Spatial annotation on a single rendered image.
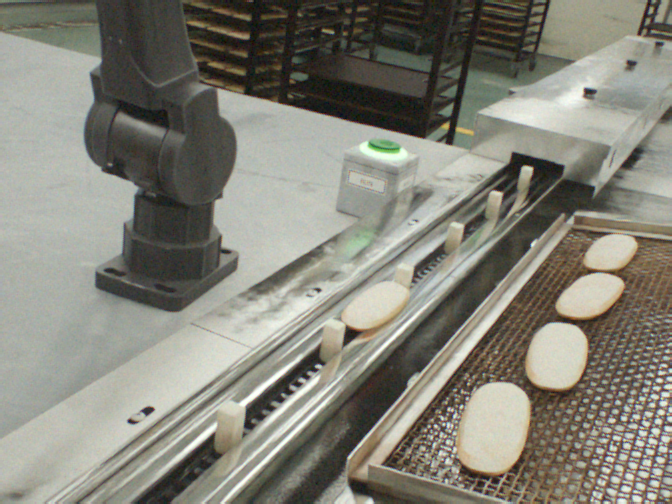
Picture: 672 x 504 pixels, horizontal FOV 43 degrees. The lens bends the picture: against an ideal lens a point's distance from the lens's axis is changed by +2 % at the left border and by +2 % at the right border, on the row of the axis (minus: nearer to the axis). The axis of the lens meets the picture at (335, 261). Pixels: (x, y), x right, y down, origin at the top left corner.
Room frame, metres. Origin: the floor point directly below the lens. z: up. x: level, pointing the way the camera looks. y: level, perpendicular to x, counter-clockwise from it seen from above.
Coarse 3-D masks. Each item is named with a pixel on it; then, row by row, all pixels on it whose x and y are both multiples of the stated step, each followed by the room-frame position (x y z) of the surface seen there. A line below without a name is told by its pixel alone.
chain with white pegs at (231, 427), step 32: (544, 160) 1.20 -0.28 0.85; (512, 192) 1.05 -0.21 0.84; (480, 224) 0.92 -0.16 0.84; (448, 256) 0.80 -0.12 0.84; (320, 352) 0.55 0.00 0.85; (288, 384) 0.51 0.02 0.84; (224, 416) 0.42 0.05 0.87; (256, 416) 0.47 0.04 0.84; (224, 448) 0.42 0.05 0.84; (192, 480) 0.40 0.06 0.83
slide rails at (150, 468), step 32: (448, 224) 0.87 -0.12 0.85; (416, 256) 0.76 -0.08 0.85; (416, 288) 0.69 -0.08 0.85; (320, 320) 0.60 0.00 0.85; (288, 352) 0.54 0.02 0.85; (352, 352) 0.55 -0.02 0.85; (256, 384) 0.49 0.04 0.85; (320, 384) 0.50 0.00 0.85; (192, 416) 0.44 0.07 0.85; (288, 416) 0.46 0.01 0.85; (160, 448) 0.41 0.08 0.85; (192, 448) 0.41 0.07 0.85; (256, 448) 0.42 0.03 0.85; (128, 480) 0.37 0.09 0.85; (160, 480) 0.38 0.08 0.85; (224, 480) 0.39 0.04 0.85
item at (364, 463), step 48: (576, 240) 0.77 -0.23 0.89; (528, 288) 0.64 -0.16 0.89; (624, 288) 0.64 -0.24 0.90; (480, 336) 0.53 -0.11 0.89; (624, 336) 0.54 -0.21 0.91; (432, 384) 0.46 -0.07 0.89; (480, 384) 0.47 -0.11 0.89; (528, 384) 0.47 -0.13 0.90; (576, 384) 0.47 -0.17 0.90; (384, 432) 0.40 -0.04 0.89; (528, 432) 0.41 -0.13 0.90; (576, 432) 0.41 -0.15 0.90; (624, 432) 0.41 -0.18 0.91; (384, 480) 0.35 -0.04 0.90; (432, 480) 0.36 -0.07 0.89; (480, 480) 0.36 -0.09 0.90; (528, 480) 0.36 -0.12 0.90; (576, 480) 0.37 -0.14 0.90; (624, 480) 0.37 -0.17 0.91
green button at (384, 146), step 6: (372, 144) 0.94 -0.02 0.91; (378, 144) 0.94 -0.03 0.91; (384, 144) 0.94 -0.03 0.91; (390, 144) 0.95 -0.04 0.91; (396, 144) 0.95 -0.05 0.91; (372, 150) 0.93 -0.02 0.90; (378, 150) 0.93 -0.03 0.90; (384, 150) 0.93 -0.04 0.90; (390, 150) 0.93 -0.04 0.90; (396, 150) 0.94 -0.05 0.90
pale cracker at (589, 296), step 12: (588, 276) 0.64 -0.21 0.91; (600, 276) 0.64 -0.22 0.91; (612, 276) 0.65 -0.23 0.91; (576, 288) 0.61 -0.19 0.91; (588, 288) 0.61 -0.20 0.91; (600, 288) 0.62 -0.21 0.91; (612, 288) 0.62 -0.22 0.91; (564, 300) 0.59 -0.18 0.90; (576, 300) 0.59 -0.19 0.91; (588, 300) 0.59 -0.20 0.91; (600, 300) 0.59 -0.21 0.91; (612, 300) 0.60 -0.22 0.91; (564, 312) 0.58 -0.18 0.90; (576, 312) 0.57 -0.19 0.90; (588, 312) 0.57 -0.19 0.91; (600, 312) 0.58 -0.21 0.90
